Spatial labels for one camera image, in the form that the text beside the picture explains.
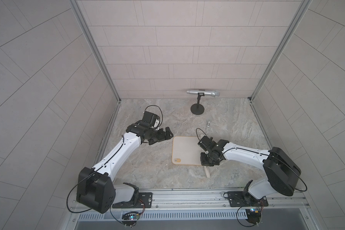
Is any white cutting board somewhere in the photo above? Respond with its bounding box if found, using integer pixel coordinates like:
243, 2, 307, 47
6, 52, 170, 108
172, 136, 204, 166

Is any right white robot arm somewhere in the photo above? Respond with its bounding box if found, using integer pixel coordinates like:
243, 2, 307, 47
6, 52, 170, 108
172, 136, 301, 204

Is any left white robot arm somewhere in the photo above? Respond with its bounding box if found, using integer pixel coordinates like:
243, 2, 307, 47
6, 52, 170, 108
76, 121, 173, 214

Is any right green circuit board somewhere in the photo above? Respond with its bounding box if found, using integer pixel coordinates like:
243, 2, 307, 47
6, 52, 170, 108
245, 209, 262, 225

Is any green circuit board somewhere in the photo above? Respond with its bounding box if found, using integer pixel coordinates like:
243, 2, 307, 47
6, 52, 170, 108
121, 211, 141, 227
245, 209, 262, 225

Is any left green circuit board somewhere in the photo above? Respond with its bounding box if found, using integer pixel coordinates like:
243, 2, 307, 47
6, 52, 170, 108
121, 211, 141, 227

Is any black microphone stand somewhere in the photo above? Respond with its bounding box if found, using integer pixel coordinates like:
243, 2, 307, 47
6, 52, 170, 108
190, 93, 205, 115

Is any silver microphone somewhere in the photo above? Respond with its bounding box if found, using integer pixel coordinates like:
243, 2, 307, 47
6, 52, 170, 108
187, 90, 220, 97

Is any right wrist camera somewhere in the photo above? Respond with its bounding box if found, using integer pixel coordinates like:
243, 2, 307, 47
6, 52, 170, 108
198, 136, 215, 151

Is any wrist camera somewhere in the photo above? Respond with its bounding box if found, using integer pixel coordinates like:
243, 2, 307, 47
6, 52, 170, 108
198, 136, 215, 151
142, 111, 161, 128

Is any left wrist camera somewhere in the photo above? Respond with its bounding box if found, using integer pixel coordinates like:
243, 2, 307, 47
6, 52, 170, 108
142, 111, 161, 128

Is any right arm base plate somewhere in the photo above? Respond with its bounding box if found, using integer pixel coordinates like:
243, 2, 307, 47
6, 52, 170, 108
223, 191, 269, 208

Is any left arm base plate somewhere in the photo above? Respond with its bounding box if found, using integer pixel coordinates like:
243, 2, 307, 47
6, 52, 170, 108
112, 192, 153, 209

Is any aluminium mounting rail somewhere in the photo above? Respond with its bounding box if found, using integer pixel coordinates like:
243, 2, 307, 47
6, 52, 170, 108
68, 187, 310, 213

